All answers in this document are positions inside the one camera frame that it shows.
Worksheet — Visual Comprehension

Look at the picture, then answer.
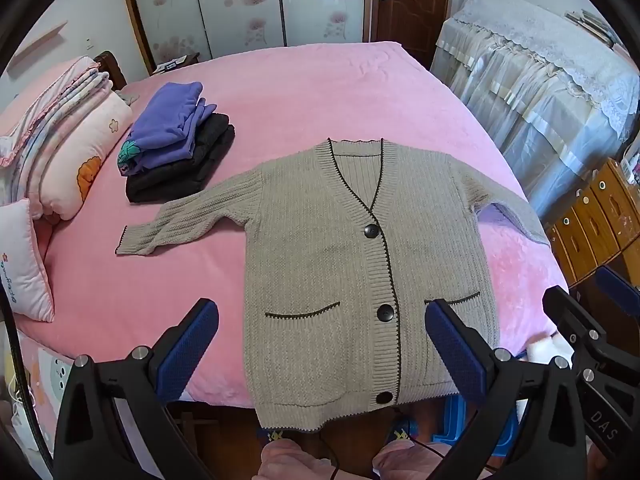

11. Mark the dark wooden headboard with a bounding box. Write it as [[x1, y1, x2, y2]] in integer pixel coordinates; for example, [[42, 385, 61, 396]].
[[94, 51, 128, 88]]

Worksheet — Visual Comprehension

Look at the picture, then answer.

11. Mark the pink wall shelf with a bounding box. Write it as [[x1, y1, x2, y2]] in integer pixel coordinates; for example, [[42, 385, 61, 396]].
[[15, 20, 68, 61]]

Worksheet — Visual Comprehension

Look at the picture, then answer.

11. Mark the black folded garment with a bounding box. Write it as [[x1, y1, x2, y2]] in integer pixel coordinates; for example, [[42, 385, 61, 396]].
[[125, 112, 236, 206]]

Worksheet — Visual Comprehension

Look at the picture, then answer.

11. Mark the thick black cable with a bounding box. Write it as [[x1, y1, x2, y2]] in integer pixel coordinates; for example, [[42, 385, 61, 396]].
[[0, 285, 51, 480]]

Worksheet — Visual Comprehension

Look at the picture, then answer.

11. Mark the large pink flower-print pillow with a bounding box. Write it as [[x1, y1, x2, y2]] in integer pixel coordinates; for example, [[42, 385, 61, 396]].
[[30, 91, 135, 221]]

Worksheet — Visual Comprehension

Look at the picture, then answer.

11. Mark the folded striped pink quilt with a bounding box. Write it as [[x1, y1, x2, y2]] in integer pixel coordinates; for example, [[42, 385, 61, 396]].
[[0, 55, 113, 206]]

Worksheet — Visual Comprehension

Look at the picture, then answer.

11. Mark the stack of books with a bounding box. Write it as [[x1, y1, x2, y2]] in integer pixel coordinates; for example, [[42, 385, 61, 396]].
[[565, 7, 621, 48]]

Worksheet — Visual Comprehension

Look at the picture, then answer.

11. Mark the beige knit cardigan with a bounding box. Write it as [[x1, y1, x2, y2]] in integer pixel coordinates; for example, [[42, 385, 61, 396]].
[[115, 136, 553, 433]]

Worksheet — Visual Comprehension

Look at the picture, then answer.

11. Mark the wooden nightstand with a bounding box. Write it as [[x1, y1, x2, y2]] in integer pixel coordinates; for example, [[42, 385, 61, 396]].
[[152, 52, 201, 76]]

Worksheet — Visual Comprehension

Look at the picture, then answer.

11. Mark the brown wooden door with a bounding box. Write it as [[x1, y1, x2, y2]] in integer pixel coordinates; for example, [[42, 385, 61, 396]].
[[370, 0, 453, 68]]

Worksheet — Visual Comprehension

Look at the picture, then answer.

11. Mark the person's left leg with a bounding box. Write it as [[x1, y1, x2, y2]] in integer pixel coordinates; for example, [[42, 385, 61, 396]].
[[259, 439, 343, 480]]

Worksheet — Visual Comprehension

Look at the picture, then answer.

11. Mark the person's right leg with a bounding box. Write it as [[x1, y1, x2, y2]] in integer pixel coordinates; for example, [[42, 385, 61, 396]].
[[374, 439, 453, 480]]

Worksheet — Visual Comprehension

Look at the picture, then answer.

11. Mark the person's leg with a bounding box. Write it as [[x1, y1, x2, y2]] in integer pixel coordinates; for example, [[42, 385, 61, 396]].
[[259, 439, 343, 480], [374, 439, 453, 480]]

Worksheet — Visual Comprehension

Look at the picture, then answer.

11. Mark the small pink square pillow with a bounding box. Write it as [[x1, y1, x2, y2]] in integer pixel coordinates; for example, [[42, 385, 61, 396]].
[[0, 198, 56, 323]]

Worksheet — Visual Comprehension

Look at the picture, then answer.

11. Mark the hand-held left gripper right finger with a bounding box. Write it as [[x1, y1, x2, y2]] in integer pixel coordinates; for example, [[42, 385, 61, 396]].
[[424, 299, 588, 480]]

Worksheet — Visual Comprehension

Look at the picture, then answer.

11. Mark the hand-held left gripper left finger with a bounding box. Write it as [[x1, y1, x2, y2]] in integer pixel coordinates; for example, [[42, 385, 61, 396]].
[[54, 298, 221, 480]]

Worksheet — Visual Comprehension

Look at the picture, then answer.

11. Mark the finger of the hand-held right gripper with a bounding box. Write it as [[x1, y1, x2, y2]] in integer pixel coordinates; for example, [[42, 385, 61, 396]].
[[596, 266, 640, 321], [542, 286, 608, 356]]

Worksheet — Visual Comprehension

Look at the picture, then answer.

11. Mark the purple folded garment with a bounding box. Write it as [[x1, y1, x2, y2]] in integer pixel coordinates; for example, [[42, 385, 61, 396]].
[[116, 81, 218, 177]]

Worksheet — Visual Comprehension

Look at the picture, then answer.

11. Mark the white fluffy cloth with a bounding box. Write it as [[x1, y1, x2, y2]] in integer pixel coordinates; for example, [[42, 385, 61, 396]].
[[525, 332, 573, 363]]

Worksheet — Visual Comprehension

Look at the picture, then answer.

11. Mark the thin black cable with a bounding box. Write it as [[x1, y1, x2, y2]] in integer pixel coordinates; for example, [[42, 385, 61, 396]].
[[315, 430, 341, 480]]

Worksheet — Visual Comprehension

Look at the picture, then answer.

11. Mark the floral sliding-door wardrobe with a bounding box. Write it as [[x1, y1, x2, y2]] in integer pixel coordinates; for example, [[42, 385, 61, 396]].
[[120, 0, 373, 76]]

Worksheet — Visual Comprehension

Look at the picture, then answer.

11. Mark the blue plastic box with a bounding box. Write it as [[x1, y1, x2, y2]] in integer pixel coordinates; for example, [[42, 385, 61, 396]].
[[440, 392, 521, 456]]

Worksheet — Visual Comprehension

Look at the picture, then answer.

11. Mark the pink bed blanket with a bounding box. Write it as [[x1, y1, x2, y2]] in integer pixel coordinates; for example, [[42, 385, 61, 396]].
[[10, 41, 571, 411]]

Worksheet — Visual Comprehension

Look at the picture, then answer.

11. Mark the wooden drawer cabinet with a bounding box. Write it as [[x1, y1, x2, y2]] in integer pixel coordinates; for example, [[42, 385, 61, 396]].
[[545, 157, 640, 286]]

